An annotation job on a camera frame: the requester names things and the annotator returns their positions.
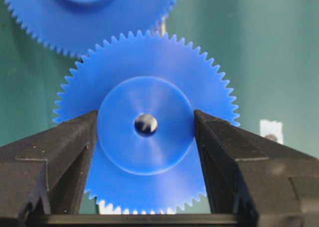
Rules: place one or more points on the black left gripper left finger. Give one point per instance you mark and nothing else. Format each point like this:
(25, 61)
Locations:
(46, 173)

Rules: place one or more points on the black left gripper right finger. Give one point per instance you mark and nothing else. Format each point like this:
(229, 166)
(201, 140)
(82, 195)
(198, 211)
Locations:
(267, 183)

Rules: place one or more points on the small blue plastic gear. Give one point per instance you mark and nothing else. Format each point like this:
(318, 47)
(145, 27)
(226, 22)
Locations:
(146, 74)

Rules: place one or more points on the steel shaft small gear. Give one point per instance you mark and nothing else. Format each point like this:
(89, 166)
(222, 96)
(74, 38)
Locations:
(146, 125)

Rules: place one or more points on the large blue plastic gear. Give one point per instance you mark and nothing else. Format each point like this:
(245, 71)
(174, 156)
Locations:
(72, 27)

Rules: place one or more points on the steel shaft large gear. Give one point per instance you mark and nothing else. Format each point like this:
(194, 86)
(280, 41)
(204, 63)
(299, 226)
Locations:
(162, 27)

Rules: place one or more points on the white tape piece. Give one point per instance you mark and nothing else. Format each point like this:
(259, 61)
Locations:
(272, 130)

